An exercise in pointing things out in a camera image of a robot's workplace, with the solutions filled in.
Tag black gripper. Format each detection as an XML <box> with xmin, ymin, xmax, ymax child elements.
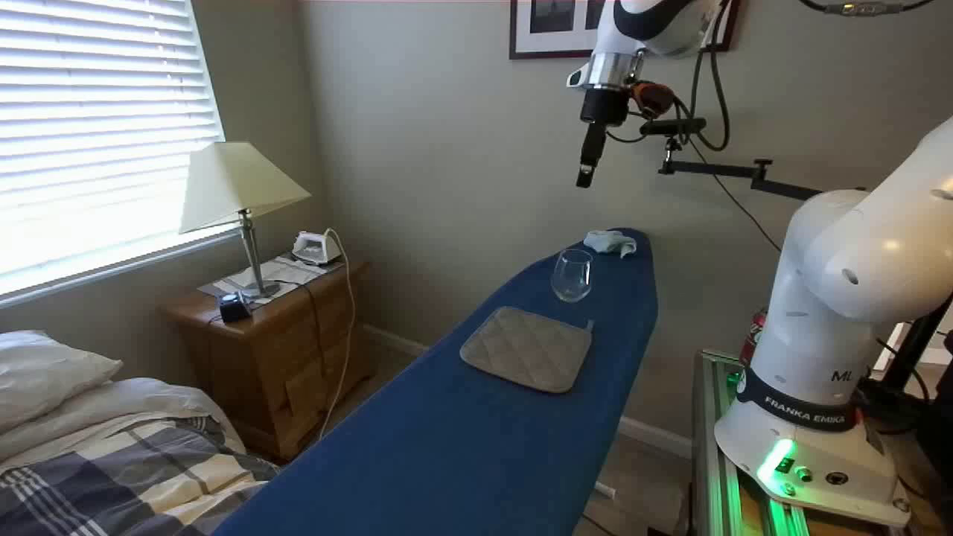
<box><xmin>576</xmin><ymin>89</ymin><xmax>629</xmax><ymax>188</ymax></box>

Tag grey quilted mat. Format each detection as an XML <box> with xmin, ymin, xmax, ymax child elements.
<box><xmin>460</xmin><ymin>307</ymin><xmax>592</xmax><ymax>394</ymax></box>

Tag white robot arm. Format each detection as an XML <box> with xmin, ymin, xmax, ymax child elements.
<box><xmin>714</xmin><ymin>118</ymin><xmax>953</xmax><ymax>526</ymax></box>

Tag clear stemless glass cup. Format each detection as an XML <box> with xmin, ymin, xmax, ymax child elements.
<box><xmin>551</xmin><ymin>248</ymin><xmax>592</xmax><ymax>304</ymax></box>

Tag white folded cloth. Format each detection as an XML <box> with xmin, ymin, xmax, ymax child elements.
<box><xmin>585</xmin><ymin>228</ymin><xmax>638</xmax><ymax>258</ymax></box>

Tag white clothes iron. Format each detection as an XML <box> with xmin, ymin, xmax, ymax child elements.
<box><xmin>293</xmin><ymin>233</ymin><xmax>344</xmax><ymax>269</ymax></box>

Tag papers on nightstand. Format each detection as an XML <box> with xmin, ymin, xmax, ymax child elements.
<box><xmin>204</xmin><ymin>255</ymin><xmax>321</xmax><ymax>300</ymax></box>

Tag blue ironing board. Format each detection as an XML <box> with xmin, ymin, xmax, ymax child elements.
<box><xmin>214</xmin><ymin>245</ymin><xmax>659</xmax><ymax>536</ymax></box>

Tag cream shade table lamp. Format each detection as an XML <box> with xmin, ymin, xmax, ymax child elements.
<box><xmin>178</xmin><ymin>144</ymin><xmax>306</xmax><ymax>298</ymax></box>

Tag wooden nightstand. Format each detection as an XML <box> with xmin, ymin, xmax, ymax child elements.
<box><xmin>168</xmin><ymin>261</ymin><xmax>372</xmax><ymax>462</ymax></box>

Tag small black alarm clock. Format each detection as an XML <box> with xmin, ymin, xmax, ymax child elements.
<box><xmin>217</xmin><ymin>291</ymin><xmax>251</xmax><ymax>325</ymax></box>

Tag white window blinds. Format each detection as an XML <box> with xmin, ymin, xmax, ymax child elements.
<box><xmin>0</xmin><ymin>0</ymin><xmax>224</xmax><ymax>276</ymax></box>

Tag bed with plaid bedding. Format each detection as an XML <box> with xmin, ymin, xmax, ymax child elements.
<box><xmin>0</xmin><ymin>377</ymin><xmax>278</xmax><ymax>536</ymax></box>

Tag white pillow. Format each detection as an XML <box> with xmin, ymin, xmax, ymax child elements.
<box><xmin>0</xmin><ymin>330</ymin><xmax>123</xmax><ymax>431</ymax></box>

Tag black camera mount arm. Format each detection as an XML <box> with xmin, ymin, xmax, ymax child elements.
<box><xmin>644</xmin><ymin>118</ymin><xmax>813</xmax><ymax>199</ymax></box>

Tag framed wall picture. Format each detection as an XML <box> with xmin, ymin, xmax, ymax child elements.
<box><xmin>510</xmin><ymin>0</ymin><xmax>741</xmax><ymax>59</ymax></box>

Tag white iron power cord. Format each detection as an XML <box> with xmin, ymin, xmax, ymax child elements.
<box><xmin>314</xmin><ymin>227</ymin><xmax>360</xmax><ymax>441</ymax></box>

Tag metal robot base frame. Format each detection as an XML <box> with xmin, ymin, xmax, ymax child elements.
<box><xmin>689</xmin><ymin>351</ymin><xmax>810</xmax><ymax>536</ymax></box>

